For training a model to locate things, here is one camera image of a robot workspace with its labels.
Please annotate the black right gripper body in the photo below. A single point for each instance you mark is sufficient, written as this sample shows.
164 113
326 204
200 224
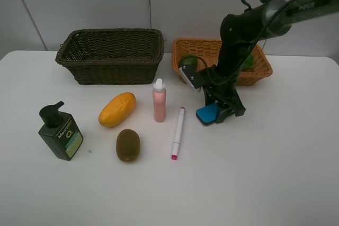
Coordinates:
224 75

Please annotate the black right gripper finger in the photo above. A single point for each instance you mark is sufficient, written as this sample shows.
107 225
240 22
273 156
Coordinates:
226 110
209 94

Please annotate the blue whiteboard eraser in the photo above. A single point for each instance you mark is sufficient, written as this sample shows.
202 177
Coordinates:
208 115

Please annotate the green lime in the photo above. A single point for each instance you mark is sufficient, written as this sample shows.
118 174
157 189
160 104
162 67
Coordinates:
248 63

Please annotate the dark green avocado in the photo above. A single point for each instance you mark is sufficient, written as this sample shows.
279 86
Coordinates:
188 61

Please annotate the pink spray bottle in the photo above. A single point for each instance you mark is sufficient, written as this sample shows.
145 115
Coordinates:
159 100

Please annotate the white marker with red cap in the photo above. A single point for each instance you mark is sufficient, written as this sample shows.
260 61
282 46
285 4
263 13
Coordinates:
178 134

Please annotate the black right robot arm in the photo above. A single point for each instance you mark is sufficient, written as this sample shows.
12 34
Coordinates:
239 35

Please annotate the orange wicker basket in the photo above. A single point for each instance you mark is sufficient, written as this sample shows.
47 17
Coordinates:
208 49

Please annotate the yellow mango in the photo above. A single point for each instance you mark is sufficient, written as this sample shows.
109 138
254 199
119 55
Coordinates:
117 110

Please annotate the brown kiwi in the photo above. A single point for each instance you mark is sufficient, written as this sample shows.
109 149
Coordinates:
128 145

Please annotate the dark brown wicker basket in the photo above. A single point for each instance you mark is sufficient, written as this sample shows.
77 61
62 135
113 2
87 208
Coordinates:
112 56

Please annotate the dark green pump bottle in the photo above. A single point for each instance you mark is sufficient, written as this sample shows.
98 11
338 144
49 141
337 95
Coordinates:
60 131

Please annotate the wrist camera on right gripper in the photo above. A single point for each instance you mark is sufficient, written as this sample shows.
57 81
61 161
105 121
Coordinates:
188 74

